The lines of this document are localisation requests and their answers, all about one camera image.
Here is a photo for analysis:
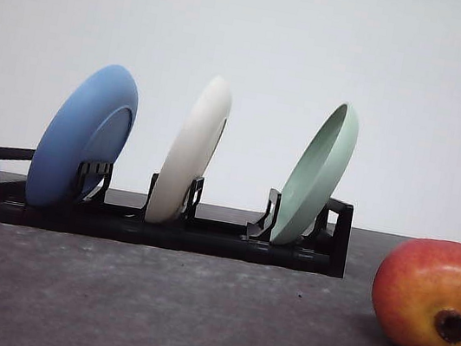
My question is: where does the red yellow pomegranate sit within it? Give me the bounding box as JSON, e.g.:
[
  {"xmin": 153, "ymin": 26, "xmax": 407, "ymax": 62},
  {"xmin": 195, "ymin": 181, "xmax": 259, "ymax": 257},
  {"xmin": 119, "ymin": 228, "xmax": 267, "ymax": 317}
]
[{"xmin": 372, "ymin": 238, "xmax": 461, "ymax": 346}]

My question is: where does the blue plate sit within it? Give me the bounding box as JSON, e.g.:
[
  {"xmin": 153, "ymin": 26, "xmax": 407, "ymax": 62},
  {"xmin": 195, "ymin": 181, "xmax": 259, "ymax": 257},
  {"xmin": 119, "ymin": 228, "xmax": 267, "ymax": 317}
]
[{"xmin": 25, "ymin": 64, "xmax": 139, "ymax": 212}]

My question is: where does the white plate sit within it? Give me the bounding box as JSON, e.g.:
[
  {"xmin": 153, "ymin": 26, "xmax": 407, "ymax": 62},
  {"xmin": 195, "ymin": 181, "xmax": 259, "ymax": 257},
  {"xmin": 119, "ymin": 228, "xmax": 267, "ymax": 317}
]
[{"xmin": 146, "ymin": 75, "xmax": 233, "ymax": 225}]

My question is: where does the light green plate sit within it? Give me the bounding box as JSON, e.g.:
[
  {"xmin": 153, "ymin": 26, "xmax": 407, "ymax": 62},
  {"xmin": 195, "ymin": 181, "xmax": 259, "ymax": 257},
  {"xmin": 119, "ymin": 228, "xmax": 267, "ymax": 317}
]
[{"xmin": 271, "ymin": 103, "xmax": 360, "ymax": 246}]

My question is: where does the black plastic dish rack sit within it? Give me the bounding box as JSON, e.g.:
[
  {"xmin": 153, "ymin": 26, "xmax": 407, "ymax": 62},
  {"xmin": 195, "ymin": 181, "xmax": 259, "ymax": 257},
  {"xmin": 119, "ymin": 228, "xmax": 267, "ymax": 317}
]
[{"xmin": 0, "ymin": 147, "xmax": 354, "ymax": 278}]

